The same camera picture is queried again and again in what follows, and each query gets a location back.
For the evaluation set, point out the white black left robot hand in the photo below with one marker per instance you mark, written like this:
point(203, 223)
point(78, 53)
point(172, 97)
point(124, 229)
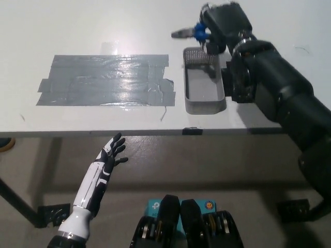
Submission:
point(108, 160)

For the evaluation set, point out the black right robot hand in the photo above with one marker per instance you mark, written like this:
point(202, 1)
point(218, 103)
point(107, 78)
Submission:
point(225, 23)

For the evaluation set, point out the grey perforated plastic container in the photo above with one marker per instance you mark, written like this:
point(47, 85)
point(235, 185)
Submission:
point(201, 103)

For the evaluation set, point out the black robot torso blocks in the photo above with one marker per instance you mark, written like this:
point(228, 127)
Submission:
point(191, 224)

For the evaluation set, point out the teal router box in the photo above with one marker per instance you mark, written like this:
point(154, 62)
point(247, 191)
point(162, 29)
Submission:
point(154, 206)

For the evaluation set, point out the small black tape piece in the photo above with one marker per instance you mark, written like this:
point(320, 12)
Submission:
point(192, 131)

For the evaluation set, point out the black metal table leg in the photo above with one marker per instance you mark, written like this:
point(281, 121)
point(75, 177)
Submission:
point(18, 199)

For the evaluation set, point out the round black yellow disc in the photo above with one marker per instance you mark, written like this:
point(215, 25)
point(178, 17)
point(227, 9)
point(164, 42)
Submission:
point(5, 144)

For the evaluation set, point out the grey duct tape patch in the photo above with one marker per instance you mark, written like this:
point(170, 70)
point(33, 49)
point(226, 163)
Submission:
point(103, 82)

